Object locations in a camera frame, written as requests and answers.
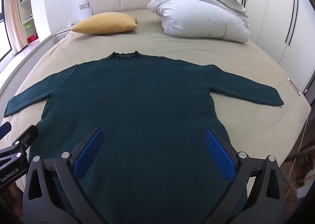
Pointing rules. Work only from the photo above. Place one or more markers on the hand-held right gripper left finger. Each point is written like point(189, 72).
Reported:
point(89, 148)

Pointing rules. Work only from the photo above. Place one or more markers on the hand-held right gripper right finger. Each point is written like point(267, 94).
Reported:
point(220, 152)

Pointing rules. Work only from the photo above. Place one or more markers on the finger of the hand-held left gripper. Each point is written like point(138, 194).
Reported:
point(25, 137)
point(4, 130)

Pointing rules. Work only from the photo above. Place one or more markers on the dark green sweater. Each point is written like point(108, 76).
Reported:
point(137, 120)

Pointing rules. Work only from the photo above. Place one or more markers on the wooden furniture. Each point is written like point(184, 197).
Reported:
point(301, 162)

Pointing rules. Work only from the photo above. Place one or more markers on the red box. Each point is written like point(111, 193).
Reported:
point(32, 39)

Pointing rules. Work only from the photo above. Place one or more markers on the black framed window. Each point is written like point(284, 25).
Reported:
point(4, 34)

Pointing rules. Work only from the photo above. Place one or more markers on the small flat phone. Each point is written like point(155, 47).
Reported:
point(294, 85)

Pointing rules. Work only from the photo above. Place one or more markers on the green container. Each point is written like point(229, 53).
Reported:
point(27, 26)

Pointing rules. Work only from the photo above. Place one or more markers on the white nightstand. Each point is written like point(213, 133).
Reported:
point(64, 32)

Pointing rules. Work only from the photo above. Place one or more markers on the bed with beige sheet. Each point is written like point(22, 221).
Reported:
point(172, 49)

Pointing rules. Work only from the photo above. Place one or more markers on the yellow pillow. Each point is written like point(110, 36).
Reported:
point(104, 23)

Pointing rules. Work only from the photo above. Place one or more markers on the white duvet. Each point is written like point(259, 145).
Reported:
point(204, 14)

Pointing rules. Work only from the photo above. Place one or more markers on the white wardrobe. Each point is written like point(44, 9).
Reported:
point(273, 17)

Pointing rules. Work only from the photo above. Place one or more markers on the white wall shelf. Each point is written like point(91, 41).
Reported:
point(25, 14)

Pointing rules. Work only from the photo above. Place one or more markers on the wall socket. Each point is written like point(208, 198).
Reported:
point(84, 6)

